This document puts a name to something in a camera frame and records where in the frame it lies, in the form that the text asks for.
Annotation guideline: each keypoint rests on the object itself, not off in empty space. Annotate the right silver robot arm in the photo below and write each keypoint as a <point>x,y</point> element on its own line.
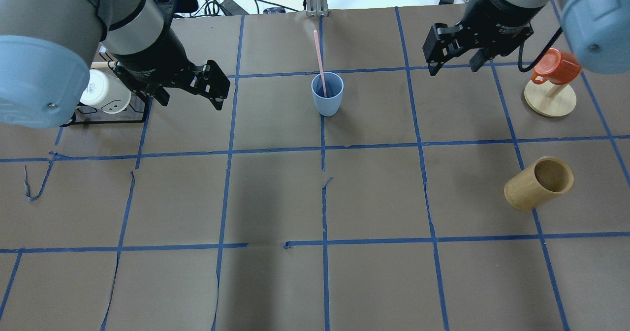
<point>596,31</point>

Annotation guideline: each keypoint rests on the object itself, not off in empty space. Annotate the wooden mug tree stand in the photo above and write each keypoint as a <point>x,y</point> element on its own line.
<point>550,100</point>

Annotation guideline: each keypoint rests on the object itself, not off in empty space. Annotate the black wire mug rack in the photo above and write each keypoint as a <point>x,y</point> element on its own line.
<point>136,112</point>

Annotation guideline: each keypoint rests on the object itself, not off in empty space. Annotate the white mug far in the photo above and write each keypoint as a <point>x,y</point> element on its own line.
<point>106,93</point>

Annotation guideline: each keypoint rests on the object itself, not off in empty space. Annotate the orange mug on tree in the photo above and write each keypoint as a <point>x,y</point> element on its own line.
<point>557,66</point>

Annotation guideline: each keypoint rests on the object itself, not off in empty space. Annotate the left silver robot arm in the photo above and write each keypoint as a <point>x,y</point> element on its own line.
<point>64,60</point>

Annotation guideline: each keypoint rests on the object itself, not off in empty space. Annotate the light blue plastic cup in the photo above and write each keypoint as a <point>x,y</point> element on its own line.
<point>329,106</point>

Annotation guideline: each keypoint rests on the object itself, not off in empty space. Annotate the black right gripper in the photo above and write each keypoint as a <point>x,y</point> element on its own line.
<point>497,15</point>

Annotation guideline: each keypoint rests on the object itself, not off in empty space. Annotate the bamboo cylinder holder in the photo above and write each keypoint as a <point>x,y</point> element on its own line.
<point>542,181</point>

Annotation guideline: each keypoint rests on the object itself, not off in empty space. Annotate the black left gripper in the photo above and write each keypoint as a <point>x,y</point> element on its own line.
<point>152,58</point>

